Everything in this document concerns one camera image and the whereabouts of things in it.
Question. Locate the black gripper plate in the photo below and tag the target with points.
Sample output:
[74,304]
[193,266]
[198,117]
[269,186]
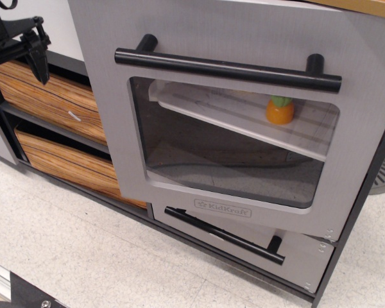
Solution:
[25,37]

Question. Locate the black oven door handle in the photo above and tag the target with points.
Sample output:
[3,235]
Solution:
[312,78]

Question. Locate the grey toy oven door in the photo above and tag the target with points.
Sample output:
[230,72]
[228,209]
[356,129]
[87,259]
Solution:
[170,159]

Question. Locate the white oven shelf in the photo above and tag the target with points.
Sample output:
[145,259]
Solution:
[309,133]

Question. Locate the upper wood-print storage bin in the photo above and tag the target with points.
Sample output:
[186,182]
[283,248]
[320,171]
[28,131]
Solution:
[61,102]

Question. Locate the wood-print storage bin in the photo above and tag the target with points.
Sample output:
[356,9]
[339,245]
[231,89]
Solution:
[61,102]
[68,160]

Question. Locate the lower wood-print storage bin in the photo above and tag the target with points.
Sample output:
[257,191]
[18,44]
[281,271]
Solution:
[68,160]

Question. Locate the orange toy pineapple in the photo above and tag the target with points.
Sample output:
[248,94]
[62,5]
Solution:
[280,110]

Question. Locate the grey lower drawer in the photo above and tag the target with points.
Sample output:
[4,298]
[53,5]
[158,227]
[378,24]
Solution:
[306,259]

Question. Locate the wooden countertop edge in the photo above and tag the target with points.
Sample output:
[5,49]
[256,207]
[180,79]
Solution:
[371,7]

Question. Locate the black toy kitchen frame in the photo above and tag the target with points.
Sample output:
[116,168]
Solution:
[90,250]

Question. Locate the black base plate with screw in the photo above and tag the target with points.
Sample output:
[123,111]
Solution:
[20,293]

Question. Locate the black drawer handle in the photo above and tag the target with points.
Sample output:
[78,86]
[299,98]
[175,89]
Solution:
[270,253]

